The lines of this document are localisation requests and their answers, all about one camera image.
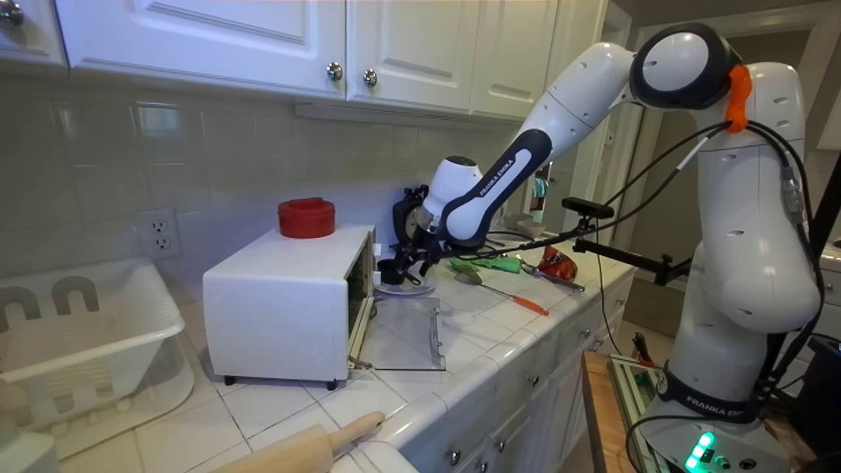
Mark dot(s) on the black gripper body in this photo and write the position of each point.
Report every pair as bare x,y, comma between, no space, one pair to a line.
424,247

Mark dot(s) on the black bowl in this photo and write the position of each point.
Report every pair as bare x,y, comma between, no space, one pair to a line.
386,278

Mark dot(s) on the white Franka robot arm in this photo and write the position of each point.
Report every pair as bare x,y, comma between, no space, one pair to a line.
751,245

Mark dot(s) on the white round plate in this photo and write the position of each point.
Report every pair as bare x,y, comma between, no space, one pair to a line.
424,290

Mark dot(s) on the black framed table clock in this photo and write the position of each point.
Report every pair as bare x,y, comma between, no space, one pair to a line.
408,213

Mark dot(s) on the green and red utensils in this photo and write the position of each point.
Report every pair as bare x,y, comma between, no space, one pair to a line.
469,275

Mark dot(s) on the glass toaster oven door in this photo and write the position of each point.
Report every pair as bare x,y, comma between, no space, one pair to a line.
406,333

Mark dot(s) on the green cashew snack bag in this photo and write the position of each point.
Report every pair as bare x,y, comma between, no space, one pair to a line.
499,263

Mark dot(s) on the red round container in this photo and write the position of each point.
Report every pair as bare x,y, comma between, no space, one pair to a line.
305,220

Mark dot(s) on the white toaster oven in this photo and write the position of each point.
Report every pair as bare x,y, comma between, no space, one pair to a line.
280,307

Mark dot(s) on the red orange packet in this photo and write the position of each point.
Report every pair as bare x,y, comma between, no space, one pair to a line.
557,263

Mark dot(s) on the round metal drawer knob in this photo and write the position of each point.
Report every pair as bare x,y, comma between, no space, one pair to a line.
453,456
531,383
582,336

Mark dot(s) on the round metal cabinet knob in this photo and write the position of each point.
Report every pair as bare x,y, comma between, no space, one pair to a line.
335,73
11,12
370,78

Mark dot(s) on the white lower drawer cabinet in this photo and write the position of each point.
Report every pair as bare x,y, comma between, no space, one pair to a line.
527,412

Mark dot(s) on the wooden rolling pin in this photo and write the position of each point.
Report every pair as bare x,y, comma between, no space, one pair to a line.
302,450

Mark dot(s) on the wooden robot cart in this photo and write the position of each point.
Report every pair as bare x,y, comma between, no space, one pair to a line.
604,412

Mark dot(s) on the clear dish drain tray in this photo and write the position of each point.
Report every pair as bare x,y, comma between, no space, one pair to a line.
160,395

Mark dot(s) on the white plastic dish rack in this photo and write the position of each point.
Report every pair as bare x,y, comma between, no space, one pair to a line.
88,333

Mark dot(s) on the black stereo camera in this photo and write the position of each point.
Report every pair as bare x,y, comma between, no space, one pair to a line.
587,209

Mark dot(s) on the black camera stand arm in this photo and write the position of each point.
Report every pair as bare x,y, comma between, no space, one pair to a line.
632,258

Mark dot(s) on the white wall power outlet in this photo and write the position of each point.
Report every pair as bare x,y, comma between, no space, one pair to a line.
157,233

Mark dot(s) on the white upper wall cabinet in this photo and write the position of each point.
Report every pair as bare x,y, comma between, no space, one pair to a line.
262,40

